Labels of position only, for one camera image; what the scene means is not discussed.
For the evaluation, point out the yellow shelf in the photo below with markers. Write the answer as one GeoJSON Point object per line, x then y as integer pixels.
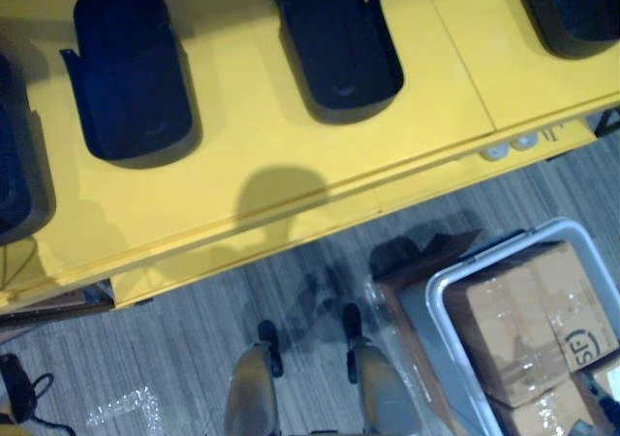
{"type": "Point", "coordinates": [252, 131]}

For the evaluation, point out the white round shelf fastener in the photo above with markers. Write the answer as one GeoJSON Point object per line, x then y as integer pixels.
{"type": "Point", "coordinates": [494, 152]}
{"type": "Point", "coordinates": [524, 141]}

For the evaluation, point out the brown cardboard sheet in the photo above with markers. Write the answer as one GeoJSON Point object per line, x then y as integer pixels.
{"type": "Point", "coordinates": [412, 281]}

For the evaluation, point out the black plastic housing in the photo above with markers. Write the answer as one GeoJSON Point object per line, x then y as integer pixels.
{"type": "Point", "coordinates": [14, 165]}
{"type": "Point", "coordinates": [131, 77]}
{"type": "Point", "coordinates": [571, 9]}
{"type": "Point", "coordinates": [339, 48]}

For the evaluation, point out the white plastic bin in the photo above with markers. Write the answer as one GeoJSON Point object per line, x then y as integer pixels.
{"type": "Point", "coordinates": [438, 300]}

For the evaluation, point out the cardboard box with SF logo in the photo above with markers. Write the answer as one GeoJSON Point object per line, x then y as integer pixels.
{"type": "Point", "coordinates": [533, 320]}

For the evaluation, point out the taped cardboard box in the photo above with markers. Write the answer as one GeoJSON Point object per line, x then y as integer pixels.
{"type": "Point", "coordinates": [547, 414]}

